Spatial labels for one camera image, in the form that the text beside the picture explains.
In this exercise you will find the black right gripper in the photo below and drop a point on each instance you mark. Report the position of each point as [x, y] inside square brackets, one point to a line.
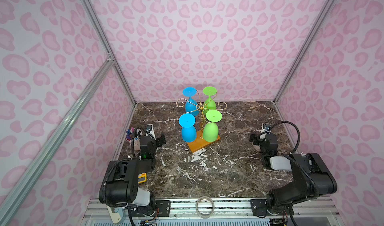
[255, 137]

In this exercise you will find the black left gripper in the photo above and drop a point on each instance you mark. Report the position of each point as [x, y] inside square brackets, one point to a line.
[160, 140]

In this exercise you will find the blue wine glass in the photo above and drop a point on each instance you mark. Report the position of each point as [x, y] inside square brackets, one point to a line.
[187, 122]
[191, 104]

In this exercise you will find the gold wire rack wooden base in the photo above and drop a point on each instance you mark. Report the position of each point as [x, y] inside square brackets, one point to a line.
[201, 121]

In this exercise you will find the green wine glass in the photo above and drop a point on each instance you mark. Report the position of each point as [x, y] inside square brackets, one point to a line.
[211, 130]
[209, 103]

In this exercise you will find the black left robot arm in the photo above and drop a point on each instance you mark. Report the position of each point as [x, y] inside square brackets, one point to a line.
[120, 186]

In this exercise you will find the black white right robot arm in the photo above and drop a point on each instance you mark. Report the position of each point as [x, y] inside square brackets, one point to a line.
[311, 176]

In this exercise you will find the pink pen holder cup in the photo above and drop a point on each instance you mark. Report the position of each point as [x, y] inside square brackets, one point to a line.
[129, 136]

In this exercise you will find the yellow calculator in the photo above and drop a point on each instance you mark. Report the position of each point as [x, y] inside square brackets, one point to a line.
[142, 178]

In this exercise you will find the clear tape roll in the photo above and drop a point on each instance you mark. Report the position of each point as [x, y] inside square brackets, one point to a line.
[205, 207]

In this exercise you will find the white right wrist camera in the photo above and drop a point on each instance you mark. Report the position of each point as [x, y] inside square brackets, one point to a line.
[266, 127]

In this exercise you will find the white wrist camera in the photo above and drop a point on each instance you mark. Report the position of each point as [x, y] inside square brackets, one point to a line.
[150, 131]
[266, 127]

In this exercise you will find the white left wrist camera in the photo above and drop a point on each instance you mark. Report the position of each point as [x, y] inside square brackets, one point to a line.
[150, 131]

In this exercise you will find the aluminium front rail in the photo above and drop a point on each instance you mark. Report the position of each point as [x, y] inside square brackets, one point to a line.
[215, 212]

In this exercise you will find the aluminium frame strut left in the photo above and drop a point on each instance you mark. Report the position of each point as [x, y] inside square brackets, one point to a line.
[29, 178]

